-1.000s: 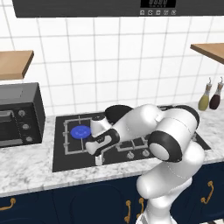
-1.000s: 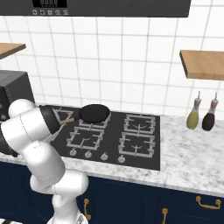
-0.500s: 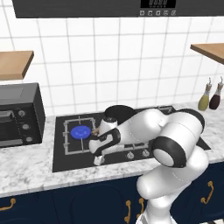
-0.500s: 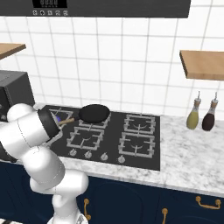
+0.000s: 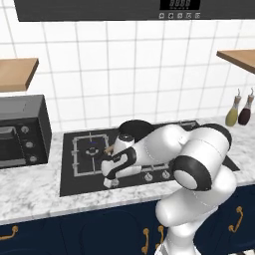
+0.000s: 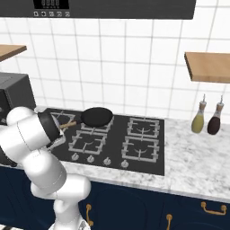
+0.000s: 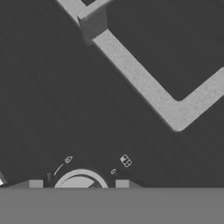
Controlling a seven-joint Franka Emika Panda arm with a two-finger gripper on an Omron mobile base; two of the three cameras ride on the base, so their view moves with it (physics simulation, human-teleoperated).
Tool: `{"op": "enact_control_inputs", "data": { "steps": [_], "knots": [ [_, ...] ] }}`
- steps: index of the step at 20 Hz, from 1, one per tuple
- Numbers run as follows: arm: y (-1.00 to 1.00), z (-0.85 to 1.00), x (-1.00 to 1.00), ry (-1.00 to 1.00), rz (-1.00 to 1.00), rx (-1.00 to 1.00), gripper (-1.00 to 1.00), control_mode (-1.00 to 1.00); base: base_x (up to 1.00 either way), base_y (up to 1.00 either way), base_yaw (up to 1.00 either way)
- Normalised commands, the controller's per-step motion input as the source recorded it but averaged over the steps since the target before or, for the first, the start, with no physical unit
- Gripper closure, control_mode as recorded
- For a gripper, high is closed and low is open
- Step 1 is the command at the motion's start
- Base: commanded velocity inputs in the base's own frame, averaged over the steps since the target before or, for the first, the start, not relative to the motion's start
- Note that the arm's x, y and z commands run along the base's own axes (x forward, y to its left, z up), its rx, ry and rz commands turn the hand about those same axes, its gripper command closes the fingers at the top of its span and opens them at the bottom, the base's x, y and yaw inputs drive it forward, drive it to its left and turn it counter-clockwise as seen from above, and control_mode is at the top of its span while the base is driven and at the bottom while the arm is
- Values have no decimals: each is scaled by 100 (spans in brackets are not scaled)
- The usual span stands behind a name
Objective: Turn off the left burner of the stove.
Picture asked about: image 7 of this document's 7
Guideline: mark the round silver stove knob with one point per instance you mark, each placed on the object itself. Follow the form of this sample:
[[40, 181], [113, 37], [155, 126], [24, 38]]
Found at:
[[76, 181]]

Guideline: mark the grey stove grate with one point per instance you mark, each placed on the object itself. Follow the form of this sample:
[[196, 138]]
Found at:
[[151, 87]]

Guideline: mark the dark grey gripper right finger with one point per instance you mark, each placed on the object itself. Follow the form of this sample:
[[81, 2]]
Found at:
[[122, 184]]

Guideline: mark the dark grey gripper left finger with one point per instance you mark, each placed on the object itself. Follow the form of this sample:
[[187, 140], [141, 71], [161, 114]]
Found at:
[[35, 184]]

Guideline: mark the black stove hob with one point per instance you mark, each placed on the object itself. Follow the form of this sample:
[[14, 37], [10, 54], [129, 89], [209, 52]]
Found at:
[[43, 102]]

